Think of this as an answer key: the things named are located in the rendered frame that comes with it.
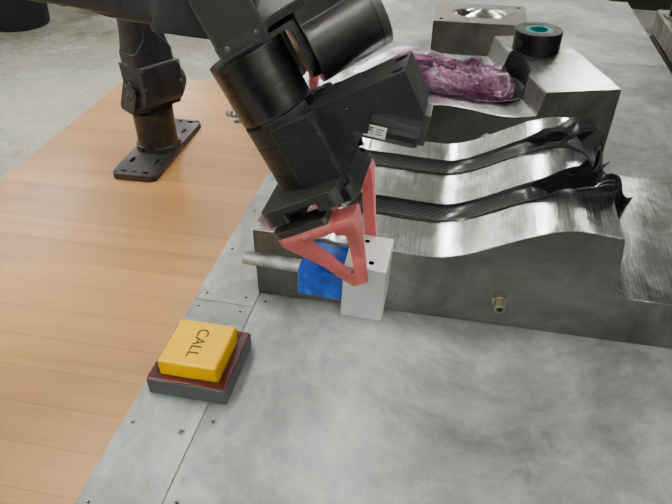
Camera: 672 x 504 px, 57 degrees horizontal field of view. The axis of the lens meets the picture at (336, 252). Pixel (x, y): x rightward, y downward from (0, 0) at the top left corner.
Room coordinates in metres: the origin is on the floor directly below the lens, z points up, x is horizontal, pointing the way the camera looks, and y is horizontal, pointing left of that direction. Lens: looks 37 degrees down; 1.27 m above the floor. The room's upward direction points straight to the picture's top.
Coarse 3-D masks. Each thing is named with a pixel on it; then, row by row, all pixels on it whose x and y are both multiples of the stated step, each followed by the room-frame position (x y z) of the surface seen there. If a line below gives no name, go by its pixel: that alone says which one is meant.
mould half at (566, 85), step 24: (504, 48) 1.07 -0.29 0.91; (552, 72) 0.95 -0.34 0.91; (576, 72) 0.95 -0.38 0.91; (600, 72) 0.95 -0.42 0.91; (432, 96) 0.89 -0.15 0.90; (456, 96) 0.90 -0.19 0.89; (528, 96) 0.92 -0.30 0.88; (552, 96) 0.88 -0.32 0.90; (576, 96) 0.88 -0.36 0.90; (600, 96) 0.88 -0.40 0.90; (432, 120) 0.86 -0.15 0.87; (456, 120) 0.86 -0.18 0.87; (480, 120) 0.87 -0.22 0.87; (504, 120) 0.87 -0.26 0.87; (528, 120) 0.87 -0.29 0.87; (600, 120) 0.88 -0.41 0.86
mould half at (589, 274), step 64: (512, 128) 0.74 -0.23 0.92; (384, 192) 0.63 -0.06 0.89; (448, 192) 0.63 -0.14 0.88; (640, 192) 0.67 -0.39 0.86; (448, 256) 0.50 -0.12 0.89; (512, 256) 0.49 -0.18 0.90; (576, 256) 0.48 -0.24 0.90; (640, 256) 0.54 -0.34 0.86; (512, 320) 0.49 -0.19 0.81; (576, 320) 0.48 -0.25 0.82; (640, 320) 0.46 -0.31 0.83
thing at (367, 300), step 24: (384, 240) 0.44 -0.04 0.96; (264, 264) 0.43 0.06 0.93; (288, 264) 0.43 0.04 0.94; (312, 264) 0.41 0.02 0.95; (384, 264) 0.40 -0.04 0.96; (312, 288) 0.41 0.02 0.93; (336, 288) 0.40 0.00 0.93; (360, 288) 0.39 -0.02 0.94; (384, 288) 0.39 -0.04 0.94; (360, 312) 0.39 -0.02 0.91
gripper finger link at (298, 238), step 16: (304, 208) 0.41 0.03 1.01; (352, 208) 0.39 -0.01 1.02; (288, 224) 0.39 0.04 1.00; (304, 224) 0.38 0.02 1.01; (320, 224) 0.38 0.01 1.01; (336, 224) 0.37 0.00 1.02; (352, 224) 0.37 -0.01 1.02; (288, 240) 0.38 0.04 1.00; (304, 240) 0.39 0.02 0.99; (352, 240) 0.38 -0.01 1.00; (304, 256) 0.39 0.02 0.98; (320, 256) 0.39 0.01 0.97; (352, 256) 0.39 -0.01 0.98; (336, 272) 0.39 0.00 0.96; (352, 272) 0.39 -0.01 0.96
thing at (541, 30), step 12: (528, 24) 1.09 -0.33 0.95; (540, 24) 1.09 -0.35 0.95; (552, 24) 1.09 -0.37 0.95; (516, 36) 1.05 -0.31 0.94; (528, 36) 1.03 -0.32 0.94; (540, 36) 1.02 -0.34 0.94; (552, 36) 1.02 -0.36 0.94; (516, 48) 1.05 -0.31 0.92; (528, 48) 1.03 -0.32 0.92; (540, 48) 1.02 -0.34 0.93; (552, 48) 1.02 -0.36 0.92
